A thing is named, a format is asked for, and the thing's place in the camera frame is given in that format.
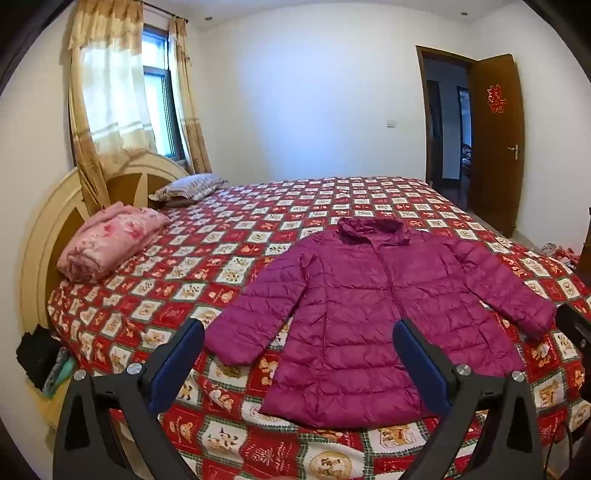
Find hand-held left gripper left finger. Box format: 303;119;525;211
52;318;206;480

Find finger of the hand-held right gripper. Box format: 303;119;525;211
555;303;591;358

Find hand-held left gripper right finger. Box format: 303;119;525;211
392;318;546;480

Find magenta puffer jacket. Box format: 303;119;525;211
203;216;558;432

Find dark clothes beside bed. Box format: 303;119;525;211
16;324;63;391

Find teal grey cloth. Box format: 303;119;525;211
41;348;77;400

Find red checked printed blanket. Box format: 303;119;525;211
46;175;591;480

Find pink floral folded quilt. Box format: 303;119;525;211
56;203;171;282

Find patterned pillow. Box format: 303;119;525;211
148;173;228;207

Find brown wooden door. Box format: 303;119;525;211
471;54;526;238

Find cream wooden headboard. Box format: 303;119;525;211
18;152;192;333

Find red paper door decoration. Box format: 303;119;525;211
486;84;505;114

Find narrow beige curtain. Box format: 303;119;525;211
167;17;212;175

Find window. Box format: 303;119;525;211
141;28;188;163

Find wide beige curtain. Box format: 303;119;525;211
68;0;158;208

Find curtain rod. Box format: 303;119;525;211
142;2;190;24

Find black cable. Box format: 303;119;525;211
547;415;575;474

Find brown door frame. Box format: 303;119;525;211
416;45;476;208

